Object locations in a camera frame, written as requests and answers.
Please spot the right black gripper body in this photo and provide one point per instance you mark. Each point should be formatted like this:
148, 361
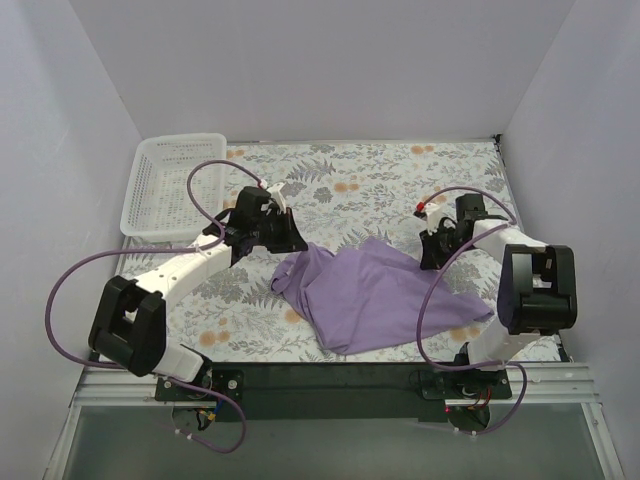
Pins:
432, 252

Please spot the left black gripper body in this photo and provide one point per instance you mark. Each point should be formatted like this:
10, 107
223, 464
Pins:
288, 235

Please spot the purple t shirt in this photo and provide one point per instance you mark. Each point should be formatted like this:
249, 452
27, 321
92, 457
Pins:
357, 299

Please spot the white plastic basket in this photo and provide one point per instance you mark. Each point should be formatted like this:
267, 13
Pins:
157, 207

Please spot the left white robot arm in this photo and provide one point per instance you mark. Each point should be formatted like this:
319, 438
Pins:
130, 325

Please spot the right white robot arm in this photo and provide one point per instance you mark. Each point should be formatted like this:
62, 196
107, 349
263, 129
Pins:
537, 294

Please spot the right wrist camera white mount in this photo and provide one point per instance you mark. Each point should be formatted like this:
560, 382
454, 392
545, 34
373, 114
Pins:
431, 214

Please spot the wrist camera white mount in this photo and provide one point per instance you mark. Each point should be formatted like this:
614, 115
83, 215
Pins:
431, 214
276, 195

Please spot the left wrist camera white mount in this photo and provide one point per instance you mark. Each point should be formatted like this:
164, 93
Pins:
276, 195

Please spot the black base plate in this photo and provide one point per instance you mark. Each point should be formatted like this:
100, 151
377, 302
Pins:
315, 391

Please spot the aluminium frame rail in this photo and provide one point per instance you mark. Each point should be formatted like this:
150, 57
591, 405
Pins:
552, 427

